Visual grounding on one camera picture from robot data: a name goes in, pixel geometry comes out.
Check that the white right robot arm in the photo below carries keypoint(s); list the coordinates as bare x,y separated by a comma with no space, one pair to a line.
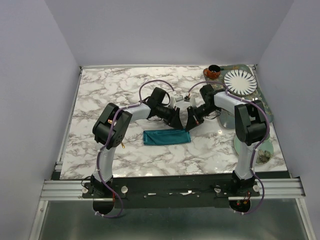
251,128

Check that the aluminium frame rail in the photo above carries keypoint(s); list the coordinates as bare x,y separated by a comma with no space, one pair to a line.
72,190

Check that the mint green floral plate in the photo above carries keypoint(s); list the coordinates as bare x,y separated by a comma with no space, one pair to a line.
265,152

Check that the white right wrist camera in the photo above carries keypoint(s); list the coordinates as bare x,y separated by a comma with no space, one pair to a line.
190,100

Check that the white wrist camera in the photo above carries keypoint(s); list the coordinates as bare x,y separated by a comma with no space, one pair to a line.
190,100
174,99

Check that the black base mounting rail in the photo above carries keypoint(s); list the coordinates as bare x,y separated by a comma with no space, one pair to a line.
179,191

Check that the teal cloth napkin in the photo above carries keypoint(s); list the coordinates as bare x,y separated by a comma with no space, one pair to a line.
165,137

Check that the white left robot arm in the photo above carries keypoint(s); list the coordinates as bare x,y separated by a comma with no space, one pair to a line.
111,127

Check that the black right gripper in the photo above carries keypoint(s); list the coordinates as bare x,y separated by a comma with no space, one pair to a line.
192,121

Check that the orange black cup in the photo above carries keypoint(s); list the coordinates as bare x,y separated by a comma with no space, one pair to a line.
212,72

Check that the white striped plate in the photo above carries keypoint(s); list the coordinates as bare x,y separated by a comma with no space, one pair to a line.
240,82

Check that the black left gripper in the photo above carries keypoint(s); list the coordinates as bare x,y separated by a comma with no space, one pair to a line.
173,119

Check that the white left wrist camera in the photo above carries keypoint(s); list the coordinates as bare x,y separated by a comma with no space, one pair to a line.
174,99

